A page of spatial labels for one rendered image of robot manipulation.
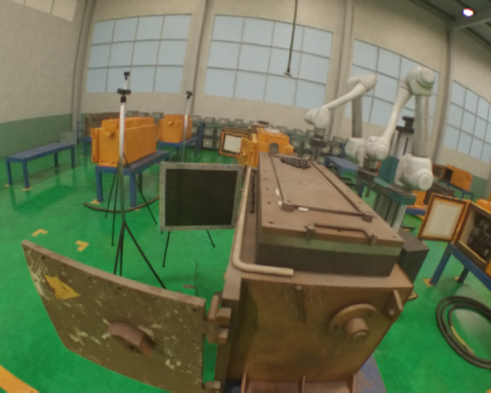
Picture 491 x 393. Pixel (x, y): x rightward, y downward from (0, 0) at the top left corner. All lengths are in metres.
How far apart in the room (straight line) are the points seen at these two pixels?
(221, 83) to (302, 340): 10.07
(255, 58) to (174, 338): 10.30
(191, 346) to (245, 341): 0.22
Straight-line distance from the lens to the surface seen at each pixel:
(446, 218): 3.24
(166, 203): 1.93
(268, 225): 0.66
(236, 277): 0.66
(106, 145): 4.29
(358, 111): 2.23
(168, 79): 11.00
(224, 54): 10.65
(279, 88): 10.41
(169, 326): 0.68
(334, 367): 1.10
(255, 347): 0.90
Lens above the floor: 1.64
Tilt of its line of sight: 19 degrees down
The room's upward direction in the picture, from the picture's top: 8 degrees clockwise
